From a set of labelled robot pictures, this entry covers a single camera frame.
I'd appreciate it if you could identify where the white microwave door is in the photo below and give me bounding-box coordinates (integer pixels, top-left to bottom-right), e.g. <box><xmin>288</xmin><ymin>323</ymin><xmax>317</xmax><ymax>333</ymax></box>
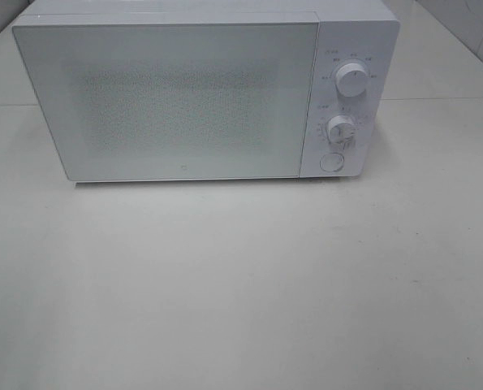
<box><xmin>14</xmin><ymin>24</ymin><xmax>317</xmax><ymax>182</ymax></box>

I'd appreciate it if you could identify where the round door release button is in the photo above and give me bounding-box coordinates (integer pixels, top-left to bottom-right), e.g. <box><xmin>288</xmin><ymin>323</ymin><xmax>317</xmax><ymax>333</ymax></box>
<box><xmin>319</xmin><ymin>153</ymin><xmax>344</xmax><ymax>173</ymax></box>

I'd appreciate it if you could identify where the upper white power knob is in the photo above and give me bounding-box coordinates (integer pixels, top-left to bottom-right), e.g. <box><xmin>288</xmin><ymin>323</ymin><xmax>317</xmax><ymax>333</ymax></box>
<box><xmin>334</xmin><ymin>60</ymin><xmax>370</xmax><ymax>98</ymax></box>

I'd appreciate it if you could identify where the white timer knob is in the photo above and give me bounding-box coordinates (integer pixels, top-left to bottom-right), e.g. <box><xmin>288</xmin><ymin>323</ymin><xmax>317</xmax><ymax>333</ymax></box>
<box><xmin>326</xmin><ymin>115</ymin><xmax>357</xmax><ymax>145</ymax></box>

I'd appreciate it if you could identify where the white microwave oven body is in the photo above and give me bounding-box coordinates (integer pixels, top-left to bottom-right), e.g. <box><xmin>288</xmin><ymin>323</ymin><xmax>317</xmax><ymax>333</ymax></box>
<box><xmin>12</xmin><ymin>1</ymin><xmax>400</xmax><ymax>181</ymax></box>

